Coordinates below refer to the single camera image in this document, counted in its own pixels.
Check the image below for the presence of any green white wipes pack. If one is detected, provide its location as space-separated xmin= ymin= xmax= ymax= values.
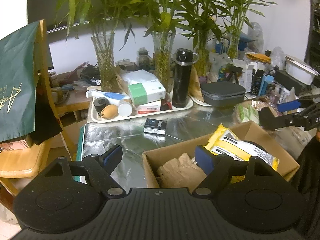
xmin=236 ymin=105 xmax=260 ymax=125

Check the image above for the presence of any yellow wipes pack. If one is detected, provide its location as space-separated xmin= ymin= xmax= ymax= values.
xmin=204 ymin=124 xmax=280 ymax=170

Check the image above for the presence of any brown fabric pouch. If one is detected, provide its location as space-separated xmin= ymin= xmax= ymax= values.
xmin=157 ymin=153 xmax=206 ymax=193

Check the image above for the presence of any cardboard box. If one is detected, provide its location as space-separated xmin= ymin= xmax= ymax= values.
xmin=143 ymin=121 xmax=300 ymax=188

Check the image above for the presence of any small black printed box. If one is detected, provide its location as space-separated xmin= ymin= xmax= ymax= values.
xmin=143 ymin=118 xmax=168 ymax=135

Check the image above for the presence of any tan round pouch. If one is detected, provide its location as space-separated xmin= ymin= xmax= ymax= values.
xmin=101 ymin=105 xmax=118 ymax=120

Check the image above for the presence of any white plastic tray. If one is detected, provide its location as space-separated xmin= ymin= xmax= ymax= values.
xmin=89 ymin=90 xmax=195 ymax=124

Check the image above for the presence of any grey hard case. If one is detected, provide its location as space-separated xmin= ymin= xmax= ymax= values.
xmin=200 ymin=81 xmax=246 ymax=107

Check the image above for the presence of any white capped jar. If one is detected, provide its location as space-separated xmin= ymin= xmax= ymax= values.
xmin=118 ymin=99 xmax=133 ymax=117

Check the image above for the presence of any black cylinder speaker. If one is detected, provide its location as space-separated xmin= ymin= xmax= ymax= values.
xmin=93 ymin=97 xmax=110 ymax=115

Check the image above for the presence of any white blue tube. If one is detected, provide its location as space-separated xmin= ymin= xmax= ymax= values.
xmin=86 ymin=89 xmax=130 ymax=101

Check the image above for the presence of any pink white flat box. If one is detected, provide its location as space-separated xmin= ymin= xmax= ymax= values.
xmin=133 ymin=100 xmax=162 ymax=112

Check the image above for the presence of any green white tissue box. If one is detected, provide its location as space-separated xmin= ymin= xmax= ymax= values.
xmin=128 ymin=80 xmax=166 ymax=106

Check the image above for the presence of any black thermos bottle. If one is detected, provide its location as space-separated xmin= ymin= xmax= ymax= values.
xmin=172 ymin=48 xmax=199 ymax=108

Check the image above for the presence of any dark glass jar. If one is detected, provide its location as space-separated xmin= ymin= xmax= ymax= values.
xmin=137 ymin=47 xmax=151 ymax=69

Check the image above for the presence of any far right vase bamboo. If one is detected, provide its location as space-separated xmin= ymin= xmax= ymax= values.
xmin=220 ymin=0 xmax=276 ymax=59

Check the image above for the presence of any green fabric bag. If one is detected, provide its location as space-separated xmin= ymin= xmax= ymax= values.
xmin=0 ymin=22 xmax=39 ymax=142

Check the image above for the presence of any right glass vase bamboo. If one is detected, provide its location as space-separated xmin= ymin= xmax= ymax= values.
xmin=182 ymin=0 xmax=225 ymax=77

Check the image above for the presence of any glass vase bamboo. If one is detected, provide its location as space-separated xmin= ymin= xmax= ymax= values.
xmin=182 ymin=0 xmax=225 ymax=77
xmin=140 ymin=0 xmax=190 ymax=90
xmin=57 ymin=0 xmax=142 ymax=92

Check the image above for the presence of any middle glass vase bamboo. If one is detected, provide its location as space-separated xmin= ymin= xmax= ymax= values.
xmin=140 ymin=0 xmax=190 ymax=90

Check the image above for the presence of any left glass vase bamboo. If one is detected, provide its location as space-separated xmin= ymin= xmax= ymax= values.
xmin=57 ymin=0 xmax=142 ymax=92

